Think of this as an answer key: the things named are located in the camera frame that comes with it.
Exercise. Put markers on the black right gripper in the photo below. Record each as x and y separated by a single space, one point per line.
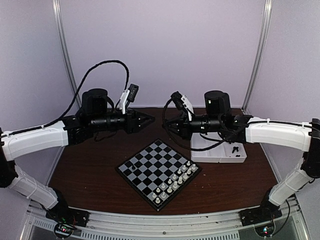
183 128

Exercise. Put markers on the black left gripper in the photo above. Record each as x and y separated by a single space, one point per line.
132 123

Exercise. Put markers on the black white chessboard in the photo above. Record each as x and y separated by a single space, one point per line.
152 162

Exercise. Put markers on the white plastic divided tray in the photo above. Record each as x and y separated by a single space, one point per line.
219 154

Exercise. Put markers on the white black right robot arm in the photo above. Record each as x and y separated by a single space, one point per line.
302 138

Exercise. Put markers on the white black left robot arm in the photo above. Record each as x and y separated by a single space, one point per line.
97 114

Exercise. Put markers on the white chess piece row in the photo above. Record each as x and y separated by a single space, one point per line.
170 183

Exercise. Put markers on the pile of black chess pieces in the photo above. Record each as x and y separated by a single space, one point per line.
235 152

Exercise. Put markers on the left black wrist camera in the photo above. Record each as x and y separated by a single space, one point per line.
133 90

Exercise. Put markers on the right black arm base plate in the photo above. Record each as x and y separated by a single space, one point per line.
265 212

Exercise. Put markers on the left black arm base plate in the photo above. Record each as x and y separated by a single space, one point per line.
63 214

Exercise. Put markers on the left aluminium frame post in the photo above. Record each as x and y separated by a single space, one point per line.
56 4

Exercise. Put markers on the aluminium frame post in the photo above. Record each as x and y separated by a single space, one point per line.
263 36
56 4

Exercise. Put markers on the front aluminium rail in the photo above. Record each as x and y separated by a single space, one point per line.
224 225

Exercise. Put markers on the right aluminium frame post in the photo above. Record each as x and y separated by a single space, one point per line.
263 36

